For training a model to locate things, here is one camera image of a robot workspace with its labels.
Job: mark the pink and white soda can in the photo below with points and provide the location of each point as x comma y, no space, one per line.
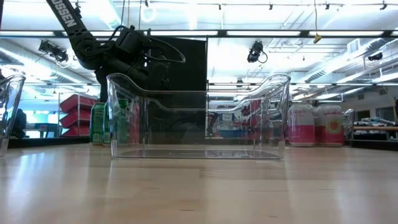
301,124
329,124

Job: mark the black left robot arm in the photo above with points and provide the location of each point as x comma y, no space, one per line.
66,18

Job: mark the black ceiling camera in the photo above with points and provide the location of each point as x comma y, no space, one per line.
256,51
375,56
53,51

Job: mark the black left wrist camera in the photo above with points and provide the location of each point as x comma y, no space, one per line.
133,40

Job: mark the black aluminium table frame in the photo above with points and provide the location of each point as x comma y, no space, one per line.
46,142

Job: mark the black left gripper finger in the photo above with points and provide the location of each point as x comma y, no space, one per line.
160,76

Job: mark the black room divider panel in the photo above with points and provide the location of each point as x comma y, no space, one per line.
186,62

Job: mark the red storage bin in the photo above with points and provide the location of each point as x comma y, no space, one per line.
74,132
74,119
76,103

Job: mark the black office chair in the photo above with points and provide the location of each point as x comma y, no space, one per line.
20,124

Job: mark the clear plastic bin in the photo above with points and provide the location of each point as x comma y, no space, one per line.
349,127
12,102
199,153

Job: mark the black horizontal overhead beam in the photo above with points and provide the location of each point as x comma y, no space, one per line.
264,33

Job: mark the yellow hanging clip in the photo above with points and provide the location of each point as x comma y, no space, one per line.
317,39

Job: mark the red soda can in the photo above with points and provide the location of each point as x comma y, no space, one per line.
134,127

